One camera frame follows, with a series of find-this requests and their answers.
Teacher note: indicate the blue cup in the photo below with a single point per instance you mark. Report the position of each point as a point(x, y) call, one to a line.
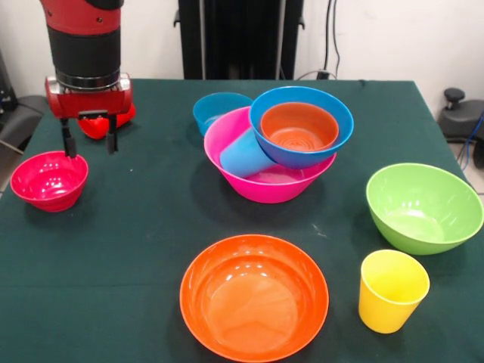
point(242, 159)

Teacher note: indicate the red cup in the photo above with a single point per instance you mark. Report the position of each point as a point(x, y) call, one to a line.
point(94, 128)

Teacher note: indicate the black pedestal leg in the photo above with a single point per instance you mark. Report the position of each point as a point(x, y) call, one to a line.
point(22, 113)
point(459, 121)

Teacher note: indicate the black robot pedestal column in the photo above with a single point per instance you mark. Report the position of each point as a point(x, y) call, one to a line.
point(234, 38)

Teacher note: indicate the small orange bowl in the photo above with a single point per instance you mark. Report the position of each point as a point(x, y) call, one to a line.
point(298, 128)

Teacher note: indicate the large blue bowl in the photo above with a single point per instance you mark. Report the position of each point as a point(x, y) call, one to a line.
point(302, 159)

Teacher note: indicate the large pink bowl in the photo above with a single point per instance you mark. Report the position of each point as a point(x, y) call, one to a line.
point(272, 185)

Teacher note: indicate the small blue bowl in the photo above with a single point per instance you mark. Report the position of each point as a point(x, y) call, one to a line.
point(211, 107)

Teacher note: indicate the small crimson bowl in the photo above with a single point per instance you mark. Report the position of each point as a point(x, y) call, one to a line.
point(49, 185)

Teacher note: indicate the large orange bowl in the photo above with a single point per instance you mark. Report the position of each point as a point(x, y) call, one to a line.
point(253, 302)

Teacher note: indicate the green bowl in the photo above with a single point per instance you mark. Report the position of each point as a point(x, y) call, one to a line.
point(419, 211)

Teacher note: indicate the yellow cup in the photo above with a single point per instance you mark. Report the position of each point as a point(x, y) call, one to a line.
point(385, 302)

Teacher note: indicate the dark green tablecloth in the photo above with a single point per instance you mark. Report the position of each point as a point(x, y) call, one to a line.
point(132, 227)

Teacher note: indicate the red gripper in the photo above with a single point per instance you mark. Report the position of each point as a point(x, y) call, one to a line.
point(90, 104)

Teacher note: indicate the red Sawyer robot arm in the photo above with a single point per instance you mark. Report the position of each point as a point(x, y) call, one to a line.
point(85, 41)

